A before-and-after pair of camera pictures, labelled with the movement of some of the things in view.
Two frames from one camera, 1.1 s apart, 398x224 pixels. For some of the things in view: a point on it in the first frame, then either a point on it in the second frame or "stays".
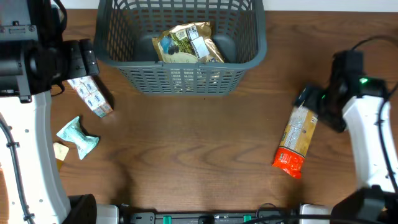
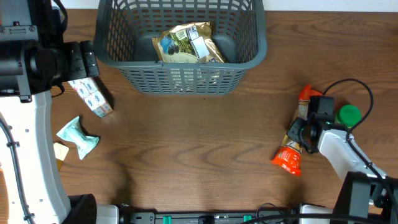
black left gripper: [86, 58] stays
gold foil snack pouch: [187, 43] stays
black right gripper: [314, 93] to [308, 146]
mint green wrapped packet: [74, 133] stays
